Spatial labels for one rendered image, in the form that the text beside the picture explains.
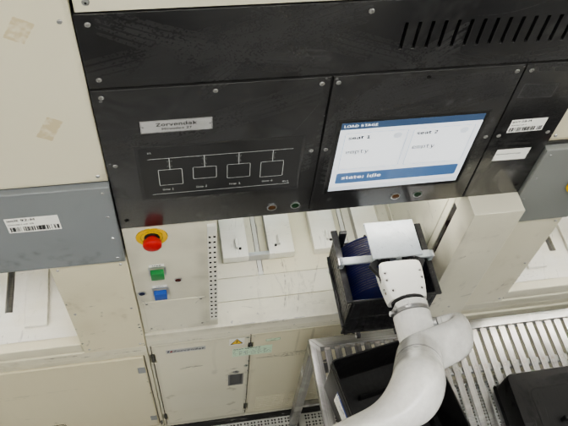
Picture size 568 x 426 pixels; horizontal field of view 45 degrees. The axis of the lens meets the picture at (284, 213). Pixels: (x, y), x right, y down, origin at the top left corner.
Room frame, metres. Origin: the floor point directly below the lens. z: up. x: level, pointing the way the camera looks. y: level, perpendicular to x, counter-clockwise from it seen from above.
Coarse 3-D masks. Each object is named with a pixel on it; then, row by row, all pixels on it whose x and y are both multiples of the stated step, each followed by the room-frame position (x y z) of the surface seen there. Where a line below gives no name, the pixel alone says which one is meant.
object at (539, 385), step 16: (560, 368) 0.81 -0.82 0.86; (512, 384) 0.74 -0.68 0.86; (528, 384) 0.75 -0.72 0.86; (544, 384) 0.75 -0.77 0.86; (560, 384) 0.76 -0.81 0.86; (512, 400) 0.70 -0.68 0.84; (528, 400) 0.70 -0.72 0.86; (544, 400) 0.71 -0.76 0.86; (560, 400) 0.71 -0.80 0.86; (512, 416) 0.67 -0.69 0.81; (528, 416) 0.66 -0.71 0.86; (544, 416) 0.66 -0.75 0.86; (560, 416) 0.67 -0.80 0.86
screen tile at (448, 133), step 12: (420, 132) 0.89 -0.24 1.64; (432, 132) 0.90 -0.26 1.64; (444, 132) 0.91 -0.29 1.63; (456, 132) 0.92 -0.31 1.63; (468, 132) 0.92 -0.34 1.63; (456, 144) 0.92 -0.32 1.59; (408, 156) 0.89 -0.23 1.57; (420, 156) 0.90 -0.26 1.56; (432, 156) 0.91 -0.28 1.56; (444, 156) 0.91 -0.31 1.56; (456, 156) 0.92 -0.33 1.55
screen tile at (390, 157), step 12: (372, 132) 0.87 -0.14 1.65; (384, 132) 0.88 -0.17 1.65; (348, 144) 0.86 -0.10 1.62; (360, 144) 0.86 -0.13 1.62; (372, 144) 0.87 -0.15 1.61; (384, 144) 0.88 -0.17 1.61; (396, 144) 0.88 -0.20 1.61; (348, 156) 0.86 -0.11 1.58; (360, 156) 0.87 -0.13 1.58; (372, 156) 0.87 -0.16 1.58; (384, 156) 0.88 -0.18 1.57; (396, 156) 0.89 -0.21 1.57; (348, 168) 0.86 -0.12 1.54
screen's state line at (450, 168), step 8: (400, 168) 0.89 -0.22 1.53; (408, 168) 0.90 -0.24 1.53; (416, 168) 0.90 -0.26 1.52; (424, 168) 0.91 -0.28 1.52; (432, 168) 0.91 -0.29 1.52; (440, 168) 0.91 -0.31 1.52; (448, 168) 0.92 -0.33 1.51; (336, 176) 0.86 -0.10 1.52; (344, 176) 0.86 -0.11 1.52; (352, 176) 0.86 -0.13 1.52; (360, 176) 0.87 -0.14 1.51; (368, 176) 0.87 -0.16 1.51; (376, 176) 0.88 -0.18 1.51; (384, 176) 0.88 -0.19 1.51; (392, 176) 0.89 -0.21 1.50; (400, 176) 0.89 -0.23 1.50; (408, 176) 0.90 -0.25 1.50; (416, 176) 0.90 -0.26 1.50
